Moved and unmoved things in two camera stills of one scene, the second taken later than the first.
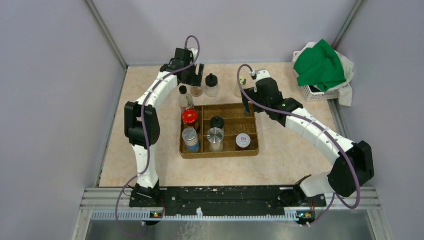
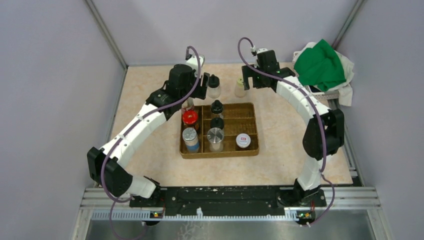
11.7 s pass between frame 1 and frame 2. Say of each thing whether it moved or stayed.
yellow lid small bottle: stayed
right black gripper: moved
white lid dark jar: stayed
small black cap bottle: moved
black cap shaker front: stayed
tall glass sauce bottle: stayed
